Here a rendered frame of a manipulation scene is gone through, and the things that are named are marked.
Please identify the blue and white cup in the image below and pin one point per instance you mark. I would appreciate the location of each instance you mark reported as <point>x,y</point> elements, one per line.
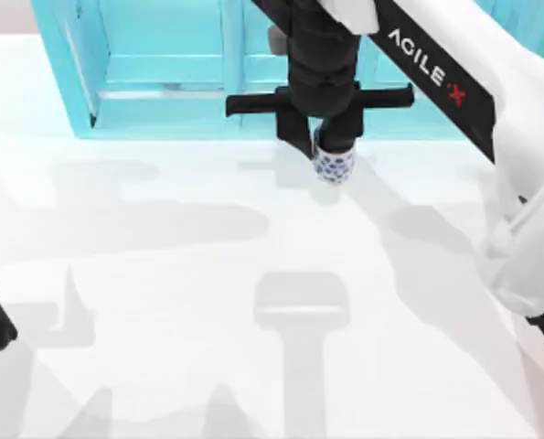
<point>333,167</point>

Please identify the light blue rack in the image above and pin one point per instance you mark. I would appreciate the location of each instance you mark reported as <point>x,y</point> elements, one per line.
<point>162,68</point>

